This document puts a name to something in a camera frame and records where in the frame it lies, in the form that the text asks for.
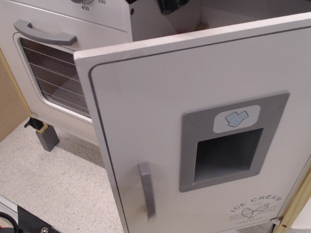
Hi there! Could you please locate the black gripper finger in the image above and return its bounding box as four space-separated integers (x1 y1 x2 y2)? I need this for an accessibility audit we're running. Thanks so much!
126 0 137 4
157 0 188 15

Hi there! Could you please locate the white toy fridge door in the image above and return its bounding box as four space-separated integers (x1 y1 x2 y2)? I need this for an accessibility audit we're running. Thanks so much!
74 13 311 233

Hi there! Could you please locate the white toy oven door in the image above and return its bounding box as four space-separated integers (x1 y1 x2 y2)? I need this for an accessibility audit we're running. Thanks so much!
0 4 99 146

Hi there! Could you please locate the light wooden side panel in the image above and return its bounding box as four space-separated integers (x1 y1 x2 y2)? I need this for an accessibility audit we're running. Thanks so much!
0 52 31 140

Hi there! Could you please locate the black braided cable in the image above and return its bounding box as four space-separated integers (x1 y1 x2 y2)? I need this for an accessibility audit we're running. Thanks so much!
0 211 18 231

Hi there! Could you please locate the grey oven temperature knob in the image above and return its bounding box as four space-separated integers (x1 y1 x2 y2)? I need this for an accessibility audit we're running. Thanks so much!
71 0 93 4

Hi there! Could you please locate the grey oven door handle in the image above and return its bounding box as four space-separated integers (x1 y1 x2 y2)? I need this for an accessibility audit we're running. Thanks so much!
14 19 77 46

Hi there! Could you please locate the grey kitchen leg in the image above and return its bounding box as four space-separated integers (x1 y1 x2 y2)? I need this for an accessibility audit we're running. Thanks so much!
36 126 60 152

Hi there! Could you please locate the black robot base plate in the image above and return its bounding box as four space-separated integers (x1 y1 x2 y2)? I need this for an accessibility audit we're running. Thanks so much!
17 205 60 233

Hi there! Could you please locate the grey ice dispenser panel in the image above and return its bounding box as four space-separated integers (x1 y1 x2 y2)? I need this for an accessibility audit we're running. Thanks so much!
179 91 290 192

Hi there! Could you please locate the black clamp on leg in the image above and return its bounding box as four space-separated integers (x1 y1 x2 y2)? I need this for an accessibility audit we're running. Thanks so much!
24 117 44 131

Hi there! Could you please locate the grey fridge door handle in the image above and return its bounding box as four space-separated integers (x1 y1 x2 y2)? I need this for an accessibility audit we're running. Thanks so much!
138 162 156 222

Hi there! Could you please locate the beige wooden side post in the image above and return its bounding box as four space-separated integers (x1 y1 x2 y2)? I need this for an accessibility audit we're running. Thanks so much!
272 157 311 233

